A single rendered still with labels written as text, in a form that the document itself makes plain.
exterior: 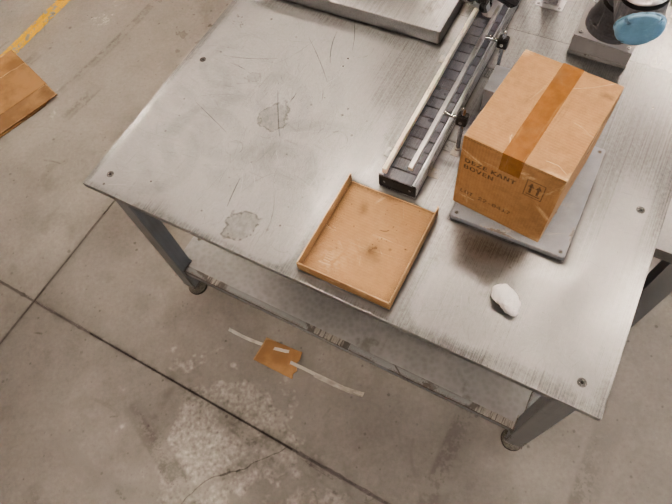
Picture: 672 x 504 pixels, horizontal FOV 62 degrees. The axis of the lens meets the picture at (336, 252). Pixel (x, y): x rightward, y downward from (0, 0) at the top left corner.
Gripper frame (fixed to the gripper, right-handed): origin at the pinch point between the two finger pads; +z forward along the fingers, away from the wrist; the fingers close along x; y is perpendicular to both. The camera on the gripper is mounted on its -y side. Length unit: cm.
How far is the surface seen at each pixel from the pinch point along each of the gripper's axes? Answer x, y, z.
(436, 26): 9.2, 13.5, 0.8
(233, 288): 116, 55, 16
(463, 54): 15.9, 1.5, -2.9
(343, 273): 85, 2, -37
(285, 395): 148, 22, 23
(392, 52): 20.5, 23.6, 0.2
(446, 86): 27.7, 1.3, -9.7
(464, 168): 50, -16, -37
